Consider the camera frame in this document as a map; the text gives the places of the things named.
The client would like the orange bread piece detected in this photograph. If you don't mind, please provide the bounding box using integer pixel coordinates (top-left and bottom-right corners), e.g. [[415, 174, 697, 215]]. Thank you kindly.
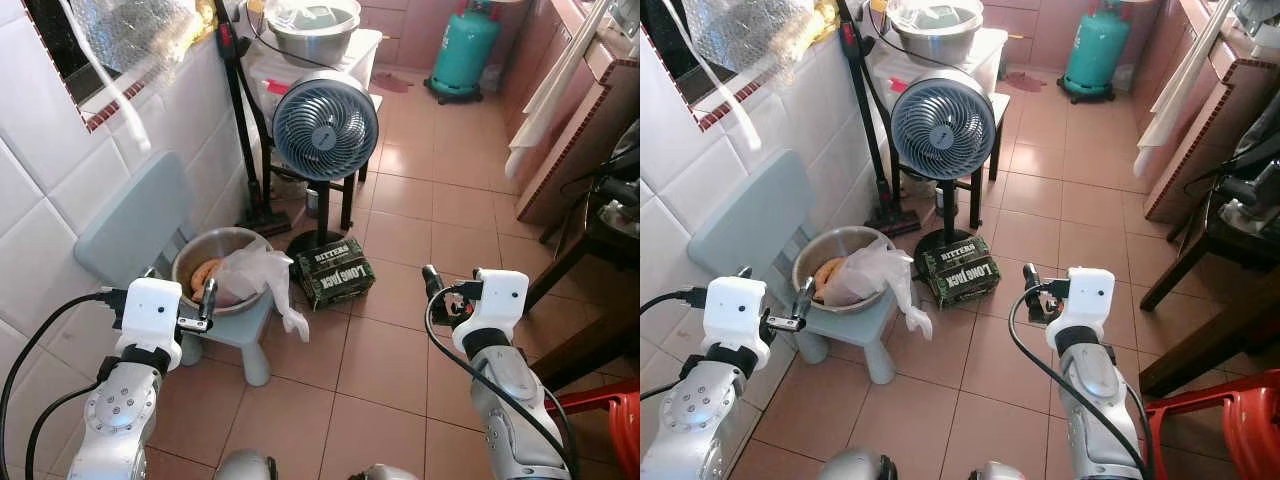
[[813, 257, 848, 301], [190, 260, 227, 303]]

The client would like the large metal bowl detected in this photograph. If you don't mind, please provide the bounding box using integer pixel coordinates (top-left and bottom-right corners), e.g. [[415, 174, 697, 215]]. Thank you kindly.
[[171, 227, 276, 317], [792, 226, 894, 313]]

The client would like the clear plastic bag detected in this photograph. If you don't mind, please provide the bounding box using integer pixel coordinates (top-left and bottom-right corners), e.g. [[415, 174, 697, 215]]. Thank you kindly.
[[822, 238, 935, 341], [213, 244, 312, 343]]

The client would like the dark green printed carton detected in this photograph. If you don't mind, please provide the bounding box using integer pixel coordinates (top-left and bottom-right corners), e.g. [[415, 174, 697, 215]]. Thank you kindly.
[[917, 235, 1002, 308], [291, 237, 377, 310]]

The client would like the pale blue child chair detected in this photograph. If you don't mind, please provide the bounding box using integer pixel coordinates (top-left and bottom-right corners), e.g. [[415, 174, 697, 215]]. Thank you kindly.
[[688, 150, 897, 386], [74, 152, 277, 388]]

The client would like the dark wooden table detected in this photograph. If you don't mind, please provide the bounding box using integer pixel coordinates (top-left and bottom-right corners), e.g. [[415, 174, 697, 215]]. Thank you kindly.
[[520, 195, 641, 393], [1138, 195, 1280, 399]]

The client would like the black stick vacuum cleaner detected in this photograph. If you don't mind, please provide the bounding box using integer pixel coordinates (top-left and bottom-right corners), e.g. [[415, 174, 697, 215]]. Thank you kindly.
[[838, 0, 923, 236], [213, 0, 293, 238]]

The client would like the red plastic chair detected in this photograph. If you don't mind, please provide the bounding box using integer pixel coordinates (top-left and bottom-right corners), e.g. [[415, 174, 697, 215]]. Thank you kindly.
[[553, 378, 641, 480], [1143, 370, 1280, 480]]

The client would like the black grey machine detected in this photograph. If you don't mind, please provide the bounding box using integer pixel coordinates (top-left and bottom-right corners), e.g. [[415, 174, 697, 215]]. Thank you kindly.
[[1185, 100, 1280, 241], [585, 120, 641, 236]]

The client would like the white covered side table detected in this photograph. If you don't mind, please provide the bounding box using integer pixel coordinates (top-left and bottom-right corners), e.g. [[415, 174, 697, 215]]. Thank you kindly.
[[862, 28, 1011, 231], [240, 28, 386, 233]]

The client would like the brown tiled cabinet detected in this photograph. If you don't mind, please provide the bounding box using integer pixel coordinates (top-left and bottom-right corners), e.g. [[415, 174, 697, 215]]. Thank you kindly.
[[503, 0, 641, 227], [1135, 0, 1280, 225]]

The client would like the green gas cylinder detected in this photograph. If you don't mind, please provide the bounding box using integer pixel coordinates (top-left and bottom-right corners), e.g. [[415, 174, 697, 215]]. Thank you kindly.
[[426, 8, 501, 106], [1058, 8, 1133, 106]]

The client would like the steel pot with lid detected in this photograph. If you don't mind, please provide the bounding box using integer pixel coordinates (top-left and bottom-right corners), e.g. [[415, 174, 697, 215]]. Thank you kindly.
[[264, 0, 363, 67], [885, 0, 986, 66]]

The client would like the silver foil sheet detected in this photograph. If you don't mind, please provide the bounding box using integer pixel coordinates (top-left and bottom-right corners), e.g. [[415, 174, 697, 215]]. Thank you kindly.
[[68, 0, 209, 79], [682, 0, 821, 73]]

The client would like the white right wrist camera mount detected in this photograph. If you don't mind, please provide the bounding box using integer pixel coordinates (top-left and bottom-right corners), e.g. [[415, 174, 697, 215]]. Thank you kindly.
[[1045, 266, 1117, 353], [452, 268, 531, 357]]

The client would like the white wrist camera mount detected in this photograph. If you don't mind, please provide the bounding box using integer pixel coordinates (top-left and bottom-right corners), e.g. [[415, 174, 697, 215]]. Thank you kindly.
[[1045, 266, 1117, 353], [112, 277, 185, 369], [452, 268, 531, 357], [700, 276, 773, 371]]

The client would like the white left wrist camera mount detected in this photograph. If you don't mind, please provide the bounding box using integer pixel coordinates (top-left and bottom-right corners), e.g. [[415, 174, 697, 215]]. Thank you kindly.
[[700, 276, 773, 371], [112, 277, 185, 369]]

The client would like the grey round pedestal fan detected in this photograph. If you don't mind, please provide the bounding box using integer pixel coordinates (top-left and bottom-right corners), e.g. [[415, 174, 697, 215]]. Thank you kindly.
[[889, 67, 997, 266], [271, 69, 380, 263]]

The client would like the white hose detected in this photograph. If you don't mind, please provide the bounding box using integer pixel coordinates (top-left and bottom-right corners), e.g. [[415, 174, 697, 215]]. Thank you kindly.
[[58, 0, 153, 153], [660, 0, 763, 151]]

